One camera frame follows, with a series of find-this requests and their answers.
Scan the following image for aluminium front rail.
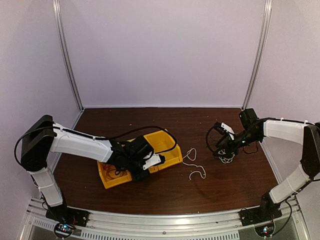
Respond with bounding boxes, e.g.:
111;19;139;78
17;198;311;240

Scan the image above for right controller board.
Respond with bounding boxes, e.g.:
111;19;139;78
254;223;275;238

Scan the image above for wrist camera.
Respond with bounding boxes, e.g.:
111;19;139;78
214;122;235;140
142;153;166;170

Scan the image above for black camera cable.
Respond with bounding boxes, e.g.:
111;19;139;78
205;122;241;158
99;125;178;156

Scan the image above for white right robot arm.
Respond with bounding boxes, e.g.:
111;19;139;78
210;108;320;221

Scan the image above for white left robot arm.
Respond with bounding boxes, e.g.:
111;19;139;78
13;115;161;222

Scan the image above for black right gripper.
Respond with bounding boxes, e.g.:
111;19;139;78
213;129;261;159

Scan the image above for yellow middle bin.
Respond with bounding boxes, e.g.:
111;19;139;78
148;165;161;174

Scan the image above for aluminium corner post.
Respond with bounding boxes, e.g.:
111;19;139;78
241;0;273;110
52;0;84;112

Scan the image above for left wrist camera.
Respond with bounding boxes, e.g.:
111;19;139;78
142;153;166;170

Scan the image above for aluminium corner post right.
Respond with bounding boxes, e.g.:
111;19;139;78
241;0;273;110

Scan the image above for black left camera cable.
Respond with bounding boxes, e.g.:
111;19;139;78
99;125;178;156

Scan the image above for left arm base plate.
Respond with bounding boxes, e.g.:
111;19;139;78
45;204;89;227

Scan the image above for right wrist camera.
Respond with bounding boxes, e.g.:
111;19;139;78
214;122;235;140

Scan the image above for black right camera cable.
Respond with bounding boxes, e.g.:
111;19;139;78
205;122;241;158

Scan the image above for yellow bin near front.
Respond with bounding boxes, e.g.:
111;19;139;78
97;161;132;190

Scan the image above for controller board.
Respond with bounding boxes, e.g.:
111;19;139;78
254;223;275;238
53;223;75;238

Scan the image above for thin red cable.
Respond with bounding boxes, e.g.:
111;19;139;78
102;162;128;181

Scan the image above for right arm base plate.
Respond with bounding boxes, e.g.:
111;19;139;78
238;207;282;227

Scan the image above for left controller board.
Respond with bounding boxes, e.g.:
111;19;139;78
53;223;75;238

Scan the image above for aluminium corner post left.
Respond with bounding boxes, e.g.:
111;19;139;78
52;0;84;112

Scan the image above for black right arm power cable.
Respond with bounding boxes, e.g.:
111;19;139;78
269;189;316;237

